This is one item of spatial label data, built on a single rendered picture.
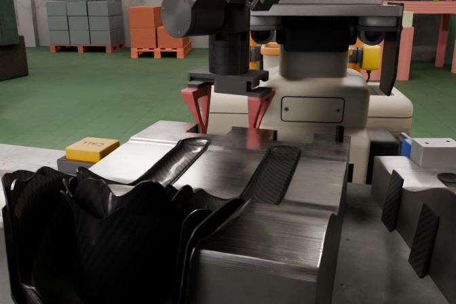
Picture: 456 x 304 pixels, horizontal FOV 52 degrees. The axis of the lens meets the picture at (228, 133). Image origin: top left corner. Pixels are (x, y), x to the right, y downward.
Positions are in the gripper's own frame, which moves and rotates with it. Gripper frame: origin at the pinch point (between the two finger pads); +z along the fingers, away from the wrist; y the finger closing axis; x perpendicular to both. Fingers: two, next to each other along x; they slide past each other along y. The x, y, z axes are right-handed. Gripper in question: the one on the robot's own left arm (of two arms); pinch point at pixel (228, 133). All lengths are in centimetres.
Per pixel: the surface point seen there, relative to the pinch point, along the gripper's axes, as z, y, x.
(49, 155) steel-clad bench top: 6.7, -30.8, -3.8
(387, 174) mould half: 1.1, 22.8, -5.0
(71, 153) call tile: 3.6, -22.0, -8.4
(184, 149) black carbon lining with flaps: -2.0, 0.4, -14.5
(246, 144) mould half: -2.8, 7.1, -11.8
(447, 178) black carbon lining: 0.8, 29.5, -4.1
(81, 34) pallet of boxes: 58, -556, 648
